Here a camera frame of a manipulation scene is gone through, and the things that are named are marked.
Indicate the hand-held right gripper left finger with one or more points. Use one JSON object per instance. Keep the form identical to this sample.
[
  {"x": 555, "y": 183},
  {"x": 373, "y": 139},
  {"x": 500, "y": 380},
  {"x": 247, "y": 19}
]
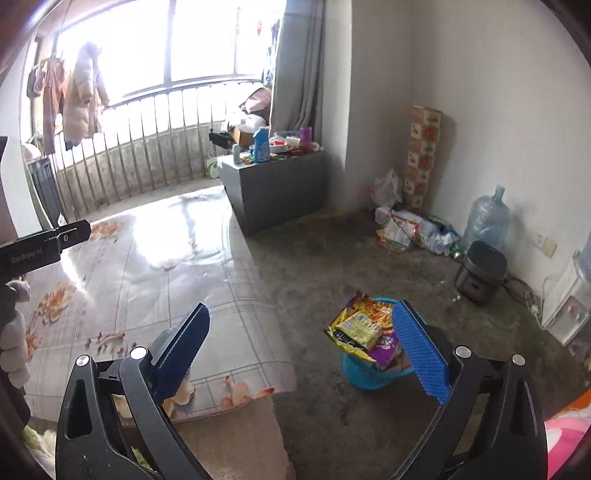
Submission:
[{"x": 180, "y": 355}]

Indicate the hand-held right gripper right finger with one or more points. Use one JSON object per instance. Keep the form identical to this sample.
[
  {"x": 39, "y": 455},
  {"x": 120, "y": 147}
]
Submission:
[{"x": 420, "y": 355}]

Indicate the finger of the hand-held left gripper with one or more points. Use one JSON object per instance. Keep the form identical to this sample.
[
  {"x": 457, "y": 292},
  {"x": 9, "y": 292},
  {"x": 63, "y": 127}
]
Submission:
[{"x": 69, "y": 236}]

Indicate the blue plastic basket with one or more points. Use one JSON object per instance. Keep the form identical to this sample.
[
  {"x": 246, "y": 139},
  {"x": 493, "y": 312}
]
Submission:
[{"x": 364, "y": 376}]

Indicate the gold foil packet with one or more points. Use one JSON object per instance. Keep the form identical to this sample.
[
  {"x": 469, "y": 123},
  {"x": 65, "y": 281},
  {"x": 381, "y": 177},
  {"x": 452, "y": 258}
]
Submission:
[{"x": 358, "y": 330}]

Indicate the yellow and purple snack bag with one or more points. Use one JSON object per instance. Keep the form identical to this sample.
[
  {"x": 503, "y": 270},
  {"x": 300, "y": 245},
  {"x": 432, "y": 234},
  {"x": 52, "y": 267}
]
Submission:
[{"x": 364, "y": 304}]

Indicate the person's left hand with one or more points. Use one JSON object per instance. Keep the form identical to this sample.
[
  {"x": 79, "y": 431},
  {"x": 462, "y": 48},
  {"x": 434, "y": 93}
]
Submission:
[{"x": 16, "y": 346}]

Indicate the black metal rack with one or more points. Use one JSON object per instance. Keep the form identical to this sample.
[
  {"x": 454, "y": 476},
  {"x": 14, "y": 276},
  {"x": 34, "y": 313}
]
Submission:
[{"x": 46, "y": 189}]

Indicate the floral plastic tablecloth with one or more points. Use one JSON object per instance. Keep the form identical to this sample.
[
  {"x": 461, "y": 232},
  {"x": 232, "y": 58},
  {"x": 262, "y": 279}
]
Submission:
[{"x": 138, "y": 295}]

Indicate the black rice cooker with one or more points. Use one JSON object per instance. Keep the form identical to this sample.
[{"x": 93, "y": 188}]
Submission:
[{"x": 480, "y": 272}]

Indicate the pile of packets and wrappers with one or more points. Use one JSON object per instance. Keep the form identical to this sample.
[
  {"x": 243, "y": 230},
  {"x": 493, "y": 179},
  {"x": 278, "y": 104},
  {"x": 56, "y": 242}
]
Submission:
[{"x": 406, "y": 230}]

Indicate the metal balcony railing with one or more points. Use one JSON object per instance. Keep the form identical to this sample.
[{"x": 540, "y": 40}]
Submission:
[{"x": 147, "y": 138}]

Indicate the beige hanging down jacket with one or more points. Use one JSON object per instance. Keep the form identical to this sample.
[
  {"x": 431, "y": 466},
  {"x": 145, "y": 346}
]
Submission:
[{"x": 83, "y": 101}]

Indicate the pink hanging coat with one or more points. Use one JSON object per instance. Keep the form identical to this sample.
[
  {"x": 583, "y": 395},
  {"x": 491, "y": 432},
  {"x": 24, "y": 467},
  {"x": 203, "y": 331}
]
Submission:
[{"x": 51, "y": 101}]

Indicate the empty blue water jug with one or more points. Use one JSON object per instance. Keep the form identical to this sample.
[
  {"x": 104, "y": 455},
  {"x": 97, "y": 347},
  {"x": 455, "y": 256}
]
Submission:
[{"x": 487, "y": 221}]

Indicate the white and green paper bag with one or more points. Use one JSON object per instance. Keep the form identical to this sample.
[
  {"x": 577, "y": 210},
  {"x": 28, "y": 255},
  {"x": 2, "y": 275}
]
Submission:
[{"x": 213, "y": 168}]

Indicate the white plastic bag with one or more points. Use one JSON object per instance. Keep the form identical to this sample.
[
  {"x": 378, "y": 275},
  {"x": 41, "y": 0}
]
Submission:
[{"x": 387, "y": 189}]

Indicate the pink printed blanket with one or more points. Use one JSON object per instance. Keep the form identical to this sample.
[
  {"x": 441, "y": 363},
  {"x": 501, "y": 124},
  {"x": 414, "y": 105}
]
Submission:
[{"x": 568, "y": 438}]

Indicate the black bag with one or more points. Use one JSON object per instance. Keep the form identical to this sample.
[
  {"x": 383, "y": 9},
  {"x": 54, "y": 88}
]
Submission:
[{"x": 219, "y": 138}]

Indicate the small white bottle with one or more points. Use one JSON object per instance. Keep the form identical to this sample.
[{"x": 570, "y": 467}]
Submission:
[{"x": 236, "y": 154}]

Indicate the grey cabinet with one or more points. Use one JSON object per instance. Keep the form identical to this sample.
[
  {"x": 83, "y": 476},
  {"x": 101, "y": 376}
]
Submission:
[{"x": 277, "y": 194}]

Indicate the tall patterned box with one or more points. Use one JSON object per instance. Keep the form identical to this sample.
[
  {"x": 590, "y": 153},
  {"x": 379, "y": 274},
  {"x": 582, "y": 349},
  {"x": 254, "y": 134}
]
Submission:
[{"x": 422, "y": 157}]

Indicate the cardboard box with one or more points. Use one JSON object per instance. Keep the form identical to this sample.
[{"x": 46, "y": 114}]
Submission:
[{"x": 242, "y": 137}]

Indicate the blue detergent bottle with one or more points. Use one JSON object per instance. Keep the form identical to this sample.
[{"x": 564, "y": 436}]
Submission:
[{"x": 262, "y": 147}]

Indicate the pile of clothes and bags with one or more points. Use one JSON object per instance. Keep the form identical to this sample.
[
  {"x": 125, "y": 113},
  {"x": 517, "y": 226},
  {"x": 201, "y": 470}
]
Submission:
[{"x": 256, "y": 104}]

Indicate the purple cup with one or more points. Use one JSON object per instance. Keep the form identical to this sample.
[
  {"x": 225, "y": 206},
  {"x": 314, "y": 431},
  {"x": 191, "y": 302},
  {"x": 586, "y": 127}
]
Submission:
[{"x": 306, "y": 138}]

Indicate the blue hanging denim garment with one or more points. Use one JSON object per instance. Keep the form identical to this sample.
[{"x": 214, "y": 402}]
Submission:
[{"x": 272, "y": 55}]

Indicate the grey curtain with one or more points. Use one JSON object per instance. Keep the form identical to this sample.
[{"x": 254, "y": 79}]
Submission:
[{"x": 300, "y": 60}]

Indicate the wall socket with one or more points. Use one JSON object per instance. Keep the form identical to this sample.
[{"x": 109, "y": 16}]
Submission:
[{"x": 548, "y": 246}]

